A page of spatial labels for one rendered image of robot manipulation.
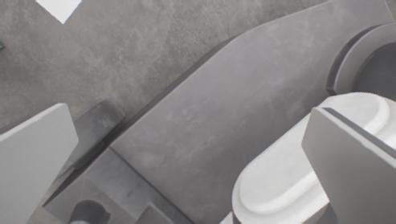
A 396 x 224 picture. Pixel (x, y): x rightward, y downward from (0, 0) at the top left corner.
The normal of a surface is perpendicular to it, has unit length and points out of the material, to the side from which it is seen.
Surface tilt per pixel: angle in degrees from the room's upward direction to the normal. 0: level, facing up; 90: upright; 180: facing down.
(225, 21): 0
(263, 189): 90
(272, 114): 0
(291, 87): 0
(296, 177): 90
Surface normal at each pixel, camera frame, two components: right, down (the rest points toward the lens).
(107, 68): 0.12, 0.23
